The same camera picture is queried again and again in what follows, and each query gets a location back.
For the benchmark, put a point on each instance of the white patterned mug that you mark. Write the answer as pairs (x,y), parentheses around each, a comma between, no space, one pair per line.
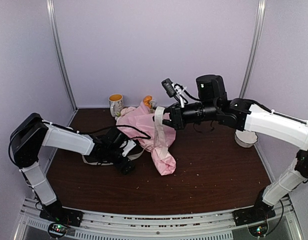
(116,104)

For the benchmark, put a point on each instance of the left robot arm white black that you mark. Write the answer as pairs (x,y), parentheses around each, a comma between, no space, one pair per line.
(35,134)

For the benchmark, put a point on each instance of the left aluminium frame post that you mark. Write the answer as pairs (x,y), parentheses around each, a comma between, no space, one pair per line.
(59,54)

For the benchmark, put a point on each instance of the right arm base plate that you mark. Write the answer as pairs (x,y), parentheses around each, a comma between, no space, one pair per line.
(250,215)

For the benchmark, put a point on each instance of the aluminium front rail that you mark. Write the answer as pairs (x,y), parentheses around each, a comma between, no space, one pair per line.
(219,225)

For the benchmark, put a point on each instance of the white scalloped dish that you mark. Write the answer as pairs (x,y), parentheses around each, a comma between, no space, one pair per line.
(246,139)

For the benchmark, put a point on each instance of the pink wrapping paper sheet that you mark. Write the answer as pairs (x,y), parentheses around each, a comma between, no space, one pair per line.
(151,140)

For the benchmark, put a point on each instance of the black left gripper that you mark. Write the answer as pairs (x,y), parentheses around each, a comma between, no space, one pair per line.
(128,168)

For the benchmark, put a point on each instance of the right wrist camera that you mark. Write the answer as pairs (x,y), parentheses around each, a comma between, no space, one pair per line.
(175,91)

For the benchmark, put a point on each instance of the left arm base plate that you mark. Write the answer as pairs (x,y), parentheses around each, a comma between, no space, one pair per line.
(68,217)

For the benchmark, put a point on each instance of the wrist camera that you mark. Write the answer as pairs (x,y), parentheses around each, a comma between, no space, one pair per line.
(175,91)
(127,146)

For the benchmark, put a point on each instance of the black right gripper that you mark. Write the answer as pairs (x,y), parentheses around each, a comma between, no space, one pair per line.
(176,119)

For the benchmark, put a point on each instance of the aluminium frame post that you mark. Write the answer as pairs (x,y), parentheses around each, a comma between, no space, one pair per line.
(59,54)
(259,23)

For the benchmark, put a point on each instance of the right aluminium frame post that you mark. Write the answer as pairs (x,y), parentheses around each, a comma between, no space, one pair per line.
(259,23)

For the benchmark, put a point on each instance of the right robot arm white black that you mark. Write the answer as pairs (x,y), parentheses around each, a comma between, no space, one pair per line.
(245,116)

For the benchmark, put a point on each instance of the orange fake flower stem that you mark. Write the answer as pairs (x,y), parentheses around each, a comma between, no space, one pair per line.
(148,101)

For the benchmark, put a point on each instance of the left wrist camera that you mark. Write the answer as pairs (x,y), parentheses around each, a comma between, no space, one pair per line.
(127,146)

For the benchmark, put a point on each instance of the beige printed ribbon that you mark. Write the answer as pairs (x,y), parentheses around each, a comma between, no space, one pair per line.
(148,142)

